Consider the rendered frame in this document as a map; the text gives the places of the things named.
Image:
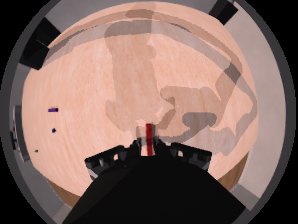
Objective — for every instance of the dark red rod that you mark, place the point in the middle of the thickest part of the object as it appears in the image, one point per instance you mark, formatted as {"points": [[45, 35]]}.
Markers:
{"points": [[149, 139]]}

